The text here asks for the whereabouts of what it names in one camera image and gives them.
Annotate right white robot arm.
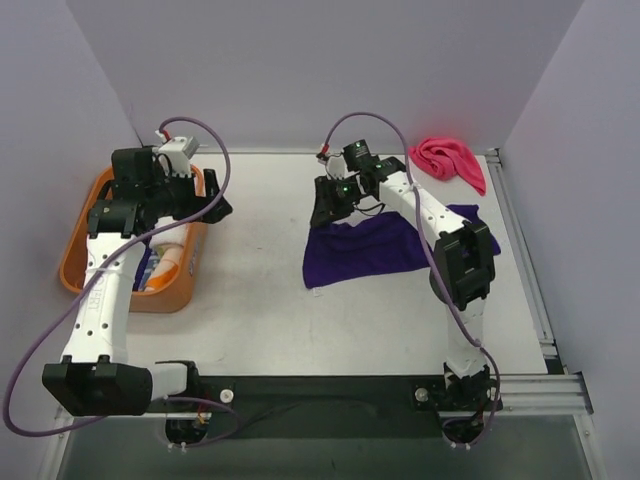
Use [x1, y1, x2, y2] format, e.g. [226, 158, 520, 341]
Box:
[310, 140, 501, 412]

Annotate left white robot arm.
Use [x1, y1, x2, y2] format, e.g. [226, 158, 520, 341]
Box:
[42, 138, 232, 417]

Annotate white rolled towel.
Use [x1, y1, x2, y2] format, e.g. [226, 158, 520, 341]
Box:
[149, 225, 189, 251]

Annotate patterned orange white towel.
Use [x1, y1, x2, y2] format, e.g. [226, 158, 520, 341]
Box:
[133, 244, 184, 292]

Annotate orange plastic basket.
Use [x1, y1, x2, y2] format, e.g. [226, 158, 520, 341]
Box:
[59, 167, 208, 314]

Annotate pink crumpled towel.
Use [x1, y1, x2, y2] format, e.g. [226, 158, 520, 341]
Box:
[409, 137, 487, 196]

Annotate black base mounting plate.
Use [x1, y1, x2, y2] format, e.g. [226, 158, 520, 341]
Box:
[142, 374, 501, 442]

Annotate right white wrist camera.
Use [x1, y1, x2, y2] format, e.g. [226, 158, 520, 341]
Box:
[325, 154, 347, 180]

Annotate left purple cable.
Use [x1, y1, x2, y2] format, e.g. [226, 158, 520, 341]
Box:
[3, 116, 241, 450]

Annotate purple cable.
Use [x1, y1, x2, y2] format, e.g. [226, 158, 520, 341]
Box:
[316, 111, 504, 447]
[3, 116, 241, 450]

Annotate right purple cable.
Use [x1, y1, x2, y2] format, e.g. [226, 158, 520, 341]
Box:
[316, 111, 504, 447]

